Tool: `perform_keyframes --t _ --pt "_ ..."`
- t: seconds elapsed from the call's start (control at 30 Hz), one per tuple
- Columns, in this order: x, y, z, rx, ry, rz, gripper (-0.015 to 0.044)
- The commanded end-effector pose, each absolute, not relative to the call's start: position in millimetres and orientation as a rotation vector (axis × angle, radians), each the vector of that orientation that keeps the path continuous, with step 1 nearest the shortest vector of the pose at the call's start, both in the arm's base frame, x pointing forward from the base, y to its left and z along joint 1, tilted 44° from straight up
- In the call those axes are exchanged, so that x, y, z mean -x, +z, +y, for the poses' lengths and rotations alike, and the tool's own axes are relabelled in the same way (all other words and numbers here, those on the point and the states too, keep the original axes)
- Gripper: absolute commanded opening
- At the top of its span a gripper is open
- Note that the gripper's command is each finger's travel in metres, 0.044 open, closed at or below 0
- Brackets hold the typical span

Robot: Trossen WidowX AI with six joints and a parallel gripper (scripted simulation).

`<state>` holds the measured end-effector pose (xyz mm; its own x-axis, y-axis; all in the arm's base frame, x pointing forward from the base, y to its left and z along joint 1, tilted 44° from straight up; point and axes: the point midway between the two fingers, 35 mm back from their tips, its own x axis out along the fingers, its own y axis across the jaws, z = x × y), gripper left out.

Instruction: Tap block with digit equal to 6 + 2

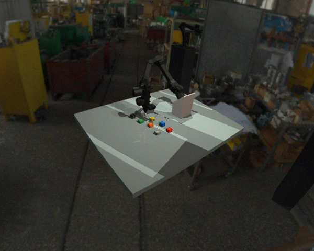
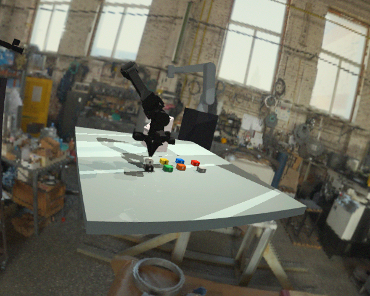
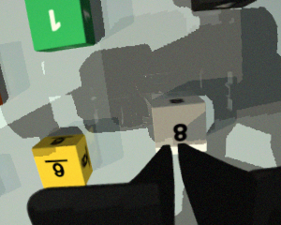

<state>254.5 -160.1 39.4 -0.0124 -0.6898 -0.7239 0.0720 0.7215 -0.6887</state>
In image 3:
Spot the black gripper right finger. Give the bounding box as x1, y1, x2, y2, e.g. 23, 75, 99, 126
178, 143, 281, 225

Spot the yellow digit block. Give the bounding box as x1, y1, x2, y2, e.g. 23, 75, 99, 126
31, 134, 93, 188

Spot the beige block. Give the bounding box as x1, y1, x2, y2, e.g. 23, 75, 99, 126
152, 95, 207, 155

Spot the green block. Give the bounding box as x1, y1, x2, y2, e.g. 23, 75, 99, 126
24, 0, 96, 53

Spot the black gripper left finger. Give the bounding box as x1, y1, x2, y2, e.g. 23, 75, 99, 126
26, 144, 175, 225

